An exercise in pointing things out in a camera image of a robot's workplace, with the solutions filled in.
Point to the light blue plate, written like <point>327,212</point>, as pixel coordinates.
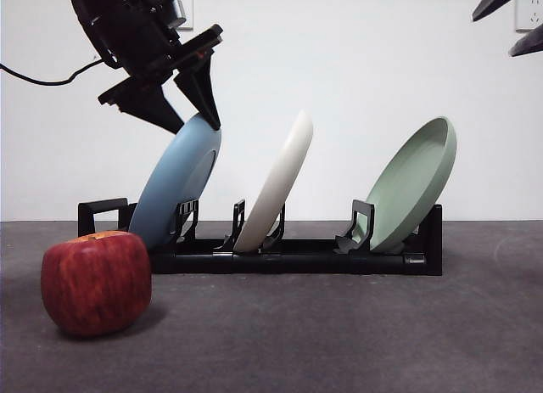
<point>174,181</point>

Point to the pale green plate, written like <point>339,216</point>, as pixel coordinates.
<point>407,189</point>

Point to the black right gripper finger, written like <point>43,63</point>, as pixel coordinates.
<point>498,0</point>
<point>528,45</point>

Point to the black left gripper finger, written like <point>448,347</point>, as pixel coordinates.
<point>199,91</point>
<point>148,106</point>

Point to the black plate rack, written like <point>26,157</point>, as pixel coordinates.
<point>297,261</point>

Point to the red apple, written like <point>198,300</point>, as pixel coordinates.
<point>95,282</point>

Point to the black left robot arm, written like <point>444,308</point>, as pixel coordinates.
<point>89,2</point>

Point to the cream white plate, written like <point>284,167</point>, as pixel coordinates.
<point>275,185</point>

